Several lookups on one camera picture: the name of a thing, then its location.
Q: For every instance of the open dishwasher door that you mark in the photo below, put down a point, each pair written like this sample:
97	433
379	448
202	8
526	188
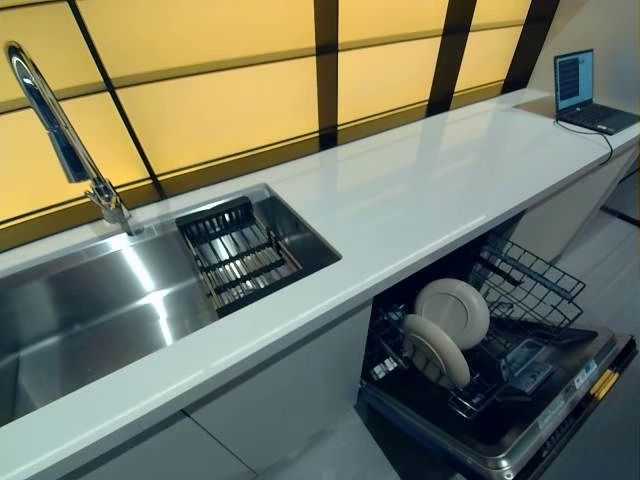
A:
550	400

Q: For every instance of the stainless steel sink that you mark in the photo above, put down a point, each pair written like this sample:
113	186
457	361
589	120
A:
75	310

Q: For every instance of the chrome kitchen faucet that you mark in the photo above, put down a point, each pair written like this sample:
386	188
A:
55	125

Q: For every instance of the beige round plate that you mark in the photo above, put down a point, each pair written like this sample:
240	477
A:
435	355
452	307

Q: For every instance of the black sink drainer rack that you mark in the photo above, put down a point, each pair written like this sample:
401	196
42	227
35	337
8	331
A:
235	260

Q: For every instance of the white glossy cabinet door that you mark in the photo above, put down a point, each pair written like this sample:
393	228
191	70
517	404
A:
575	210
125	455
280	390

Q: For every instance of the open dark laptop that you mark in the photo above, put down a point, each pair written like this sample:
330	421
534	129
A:
575	80

